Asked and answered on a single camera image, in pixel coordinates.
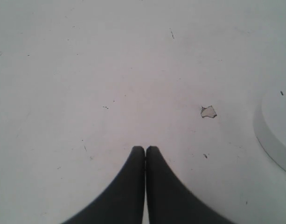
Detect small torn paper scrap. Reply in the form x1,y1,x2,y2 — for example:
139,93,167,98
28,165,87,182
201,105,217,119

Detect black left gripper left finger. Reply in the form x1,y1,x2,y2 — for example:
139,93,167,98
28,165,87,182
65,146,145,224

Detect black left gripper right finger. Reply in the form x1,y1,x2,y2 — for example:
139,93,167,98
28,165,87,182
146,146,231,224

